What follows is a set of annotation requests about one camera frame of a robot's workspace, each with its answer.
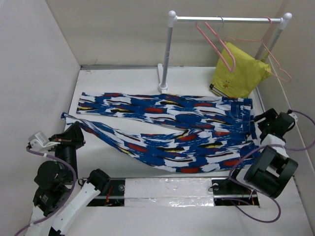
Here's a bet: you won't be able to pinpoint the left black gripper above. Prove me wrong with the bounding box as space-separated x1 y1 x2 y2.
47 120 87 180

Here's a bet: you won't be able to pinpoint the blue white red patterned trousers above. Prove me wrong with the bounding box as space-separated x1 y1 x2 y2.
61 92 259 174

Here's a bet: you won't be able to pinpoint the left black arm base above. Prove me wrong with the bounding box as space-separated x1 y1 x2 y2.
87 178 126 207

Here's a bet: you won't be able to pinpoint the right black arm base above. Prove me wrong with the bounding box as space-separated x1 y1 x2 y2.
208 178 259 206

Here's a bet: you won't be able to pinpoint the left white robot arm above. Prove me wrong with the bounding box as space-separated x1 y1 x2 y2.
22 121 111 236

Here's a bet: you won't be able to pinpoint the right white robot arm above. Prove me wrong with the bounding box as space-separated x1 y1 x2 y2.
227 108 298 199

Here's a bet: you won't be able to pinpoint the yellow folded garment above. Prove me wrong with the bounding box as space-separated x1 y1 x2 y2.
209 42 271 98

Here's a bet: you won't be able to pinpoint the white metal clothes rack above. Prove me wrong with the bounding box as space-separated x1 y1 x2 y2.
157 10 292 93

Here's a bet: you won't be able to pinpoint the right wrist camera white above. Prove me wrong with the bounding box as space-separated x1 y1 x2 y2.
287 110 298 122

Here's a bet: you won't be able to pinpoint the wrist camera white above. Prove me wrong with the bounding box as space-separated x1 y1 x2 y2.
28 131 60 152
287 110 298 122

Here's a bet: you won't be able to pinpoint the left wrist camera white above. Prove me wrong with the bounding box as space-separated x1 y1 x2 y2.
28 131 60 152

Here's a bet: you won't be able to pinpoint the pink wire hanger right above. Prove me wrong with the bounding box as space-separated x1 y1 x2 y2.
226 13 292 83

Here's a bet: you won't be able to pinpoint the pink wire hanger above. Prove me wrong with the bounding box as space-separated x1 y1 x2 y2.
195 15 236 72
226 13 292 83

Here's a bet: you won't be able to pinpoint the pink wire hanger left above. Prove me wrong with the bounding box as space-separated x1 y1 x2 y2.
195 15 236 72

